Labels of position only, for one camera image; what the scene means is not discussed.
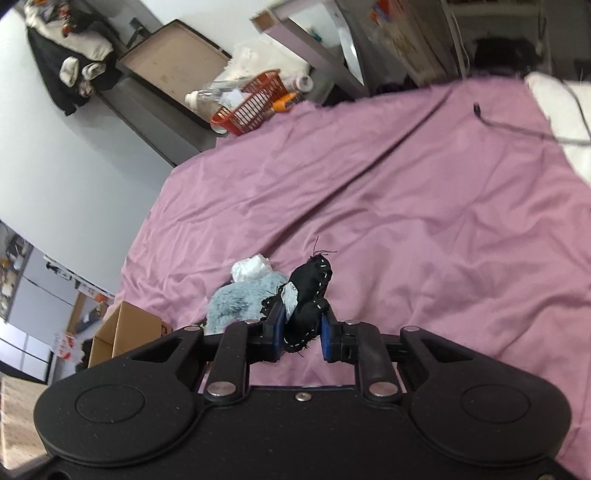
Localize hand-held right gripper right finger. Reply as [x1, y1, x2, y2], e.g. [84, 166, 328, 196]
[320, 315, 467, 401]

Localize pink bed sheet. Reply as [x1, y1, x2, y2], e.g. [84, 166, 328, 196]
[112, 75, 591, 462]

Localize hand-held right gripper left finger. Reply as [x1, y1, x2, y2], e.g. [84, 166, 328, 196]
[130, 303, 284, 400]

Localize red plastic basket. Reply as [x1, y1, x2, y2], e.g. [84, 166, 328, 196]
[210, 69, 283, 136]

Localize black charging cable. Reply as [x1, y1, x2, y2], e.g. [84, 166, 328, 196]
[473, 103, 591, 148]

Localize grey cabinet with board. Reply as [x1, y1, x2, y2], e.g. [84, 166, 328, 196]
[99, 19, 233, 168]

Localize pile of dark clothes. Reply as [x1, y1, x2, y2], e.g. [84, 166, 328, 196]
[23, 0, 123, 117]

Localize grey table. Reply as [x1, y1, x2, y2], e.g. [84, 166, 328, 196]
[250, 0, 370, 99]

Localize black stitched cloth toy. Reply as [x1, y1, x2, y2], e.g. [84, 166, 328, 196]
[260, 249, 337, 358]

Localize grey-blue fluffy plush toy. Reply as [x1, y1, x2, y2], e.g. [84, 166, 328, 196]
[204, 270, 290, 336]

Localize clear plastic bottle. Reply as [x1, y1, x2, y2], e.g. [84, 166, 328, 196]
[185, 88, 232, 112]

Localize white pillow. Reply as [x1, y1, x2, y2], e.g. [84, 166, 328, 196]
[526, 71, 591, 181]

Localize brown cardboard box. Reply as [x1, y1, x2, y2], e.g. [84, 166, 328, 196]
[87, 301, 172, 368]

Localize white crumpled cloth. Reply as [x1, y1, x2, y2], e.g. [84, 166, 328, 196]
[229, 253, 274, 283]

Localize orange bottle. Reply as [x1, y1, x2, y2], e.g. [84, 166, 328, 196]
[271, 92, 301, 113]

